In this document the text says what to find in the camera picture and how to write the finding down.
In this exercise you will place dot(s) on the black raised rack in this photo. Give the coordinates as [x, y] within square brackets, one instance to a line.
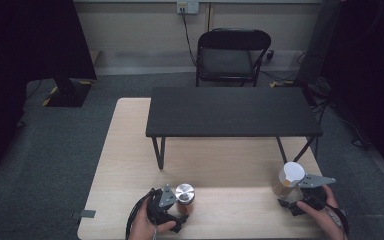
[230, 111]

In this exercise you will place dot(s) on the grey tape piece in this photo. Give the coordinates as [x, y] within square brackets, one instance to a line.
[87, 213]

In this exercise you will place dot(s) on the black power adapter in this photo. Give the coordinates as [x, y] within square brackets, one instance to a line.
[270, 55]

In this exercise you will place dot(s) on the white wall socket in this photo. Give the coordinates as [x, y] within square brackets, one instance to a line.
[187, 7]

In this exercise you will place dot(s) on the grey upright panel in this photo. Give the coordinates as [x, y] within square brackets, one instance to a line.
[318, 40]

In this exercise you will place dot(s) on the white lid glass jar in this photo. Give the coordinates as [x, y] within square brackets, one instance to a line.
[288, 181]

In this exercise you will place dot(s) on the black stand base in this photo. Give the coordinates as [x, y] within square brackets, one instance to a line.
[68, 93]

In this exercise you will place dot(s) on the black folding chair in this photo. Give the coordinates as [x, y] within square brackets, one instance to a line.
[228, 60]

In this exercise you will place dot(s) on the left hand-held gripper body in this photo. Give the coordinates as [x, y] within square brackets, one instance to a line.
[161, 203]

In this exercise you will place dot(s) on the dark curtain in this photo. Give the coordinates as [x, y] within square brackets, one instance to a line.
[20, 66]
[370, 83]

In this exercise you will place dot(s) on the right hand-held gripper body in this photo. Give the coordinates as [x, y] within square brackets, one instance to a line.
[315, 196]

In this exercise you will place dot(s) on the person's right hand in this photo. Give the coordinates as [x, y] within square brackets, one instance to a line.
[325, 220]

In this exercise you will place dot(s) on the person's left hand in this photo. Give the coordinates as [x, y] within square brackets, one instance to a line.
[143, 223]

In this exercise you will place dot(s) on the silver lid glass jar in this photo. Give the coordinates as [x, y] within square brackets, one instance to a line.
[185, 198]

